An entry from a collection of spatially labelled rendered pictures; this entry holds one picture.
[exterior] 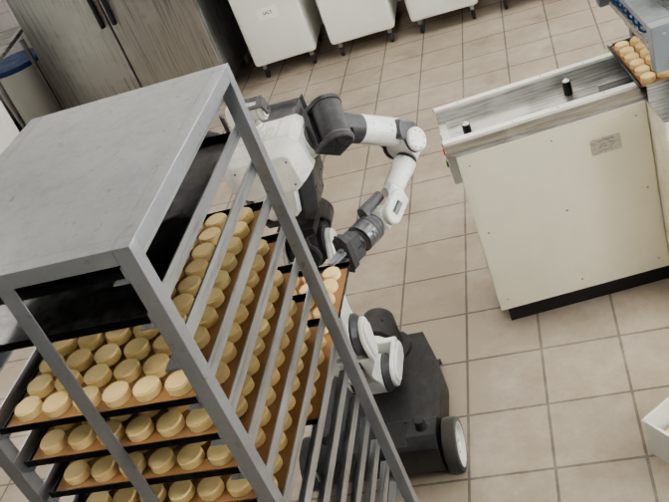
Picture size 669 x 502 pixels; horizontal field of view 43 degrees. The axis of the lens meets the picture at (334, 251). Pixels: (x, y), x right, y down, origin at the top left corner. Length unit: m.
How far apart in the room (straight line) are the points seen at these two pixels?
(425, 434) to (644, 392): 0.81
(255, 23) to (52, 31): 1.55
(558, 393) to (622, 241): 0.66
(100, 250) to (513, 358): 2.44
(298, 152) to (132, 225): 1.23
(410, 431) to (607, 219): 1.13
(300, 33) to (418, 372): 3.99
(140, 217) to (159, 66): 5.58
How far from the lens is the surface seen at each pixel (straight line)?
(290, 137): 2.48
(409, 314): 3.87
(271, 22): 6.80
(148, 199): 1.36
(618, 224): 3.47
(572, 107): 3.18
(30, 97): 7.89
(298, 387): 1.95
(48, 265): 1.34
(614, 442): 3.14
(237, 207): 1.72
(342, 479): 2.06
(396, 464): 2.44
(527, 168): 3.24
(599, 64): 3.47
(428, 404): 3.18
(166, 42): 6.78
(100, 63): 7.04
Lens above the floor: 2.36
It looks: 32 degrees down
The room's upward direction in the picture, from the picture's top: 23 degrees counter-clockwise
